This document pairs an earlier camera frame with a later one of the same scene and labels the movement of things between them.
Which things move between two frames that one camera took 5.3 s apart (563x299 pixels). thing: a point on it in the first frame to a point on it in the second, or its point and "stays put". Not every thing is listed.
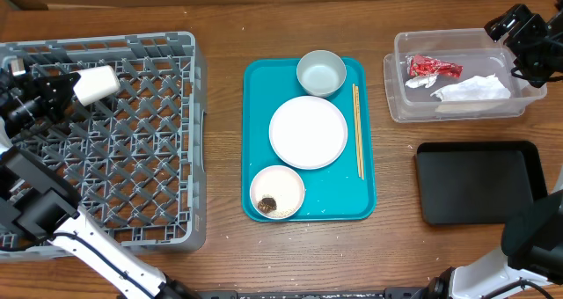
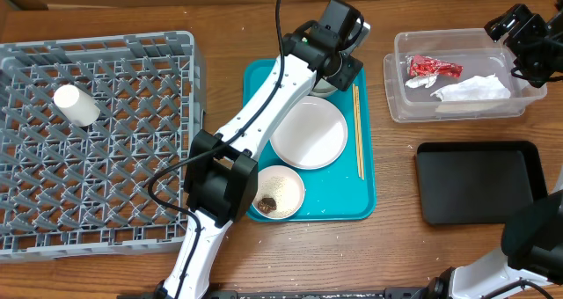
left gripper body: (23, 111) to (345, 69)
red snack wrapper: (423, 65) stays put
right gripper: (537, 75) stays put
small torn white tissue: (425, 80) stays put
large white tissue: (474, 88) stays put
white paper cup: (96, 83) to (81, 108)
